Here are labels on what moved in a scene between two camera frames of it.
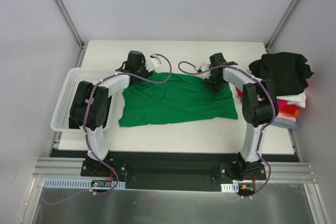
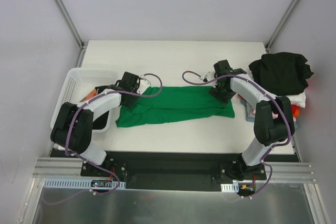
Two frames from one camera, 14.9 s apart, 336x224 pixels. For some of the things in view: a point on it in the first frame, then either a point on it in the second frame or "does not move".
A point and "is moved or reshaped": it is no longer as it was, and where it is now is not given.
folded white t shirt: (298, 99) does not move
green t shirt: (164, 98) is moved or reshaped
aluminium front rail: (280, 172) does not move
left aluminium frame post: (67, 18) does not move
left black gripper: (140, 72) -> (126, 100)
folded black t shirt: (288, 72) does not move
